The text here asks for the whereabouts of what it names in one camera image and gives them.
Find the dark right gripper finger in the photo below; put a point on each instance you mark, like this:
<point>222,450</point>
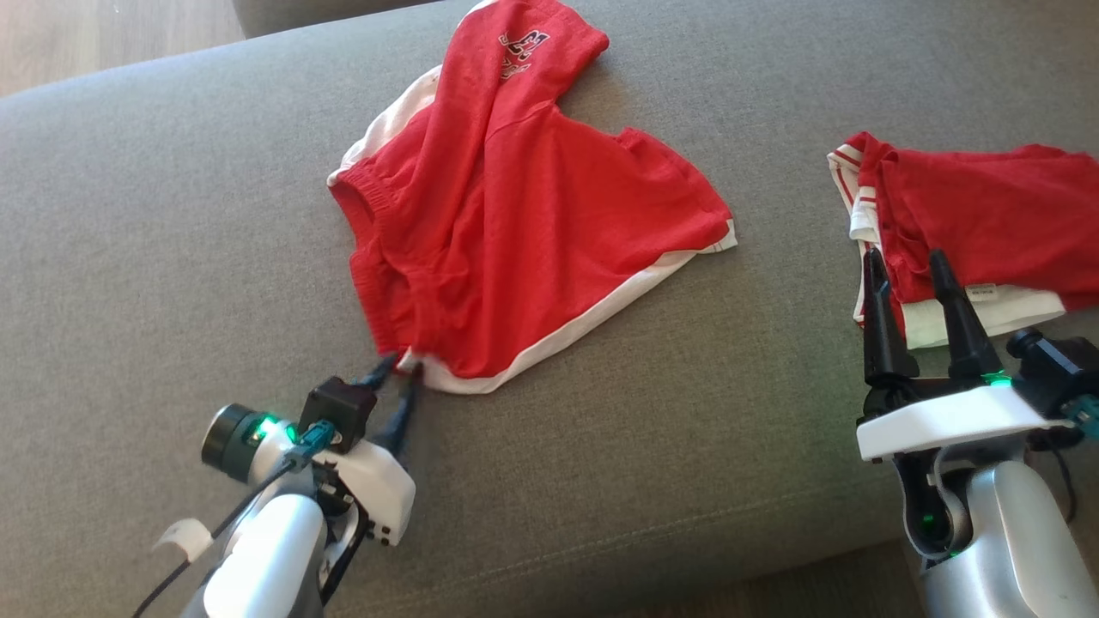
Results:
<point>883,335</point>
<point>966,335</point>

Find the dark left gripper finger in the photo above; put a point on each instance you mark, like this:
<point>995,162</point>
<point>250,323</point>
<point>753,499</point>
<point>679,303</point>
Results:
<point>402,412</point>
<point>380,371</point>

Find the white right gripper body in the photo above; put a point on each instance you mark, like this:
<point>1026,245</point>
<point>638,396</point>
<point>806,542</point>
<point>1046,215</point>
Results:
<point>944,421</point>

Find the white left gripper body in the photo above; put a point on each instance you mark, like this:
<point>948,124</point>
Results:
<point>386,489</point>

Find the red Bulls jersey white sleeves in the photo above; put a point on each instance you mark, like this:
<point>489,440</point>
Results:
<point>987,215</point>

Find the red shorts white stripe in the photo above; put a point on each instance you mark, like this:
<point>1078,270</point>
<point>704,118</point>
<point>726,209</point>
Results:
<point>532,215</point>

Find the grey fabric sofa seat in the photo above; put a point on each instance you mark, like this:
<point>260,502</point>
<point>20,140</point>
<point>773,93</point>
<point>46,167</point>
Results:
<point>215,257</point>

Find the grey sofa back cushion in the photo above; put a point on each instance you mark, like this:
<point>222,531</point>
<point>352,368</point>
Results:
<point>300,13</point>

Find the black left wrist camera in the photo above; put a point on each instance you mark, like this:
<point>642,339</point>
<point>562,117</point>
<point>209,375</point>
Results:
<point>339,412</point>

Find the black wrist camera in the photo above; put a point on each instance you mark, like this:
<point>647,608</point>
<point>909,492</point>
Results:
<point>1056,365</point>
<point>339,412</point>

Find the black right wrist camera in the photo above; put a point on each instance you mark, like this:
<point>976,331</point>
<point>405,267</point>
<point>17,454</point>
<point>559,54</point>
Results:
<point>1056,365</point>

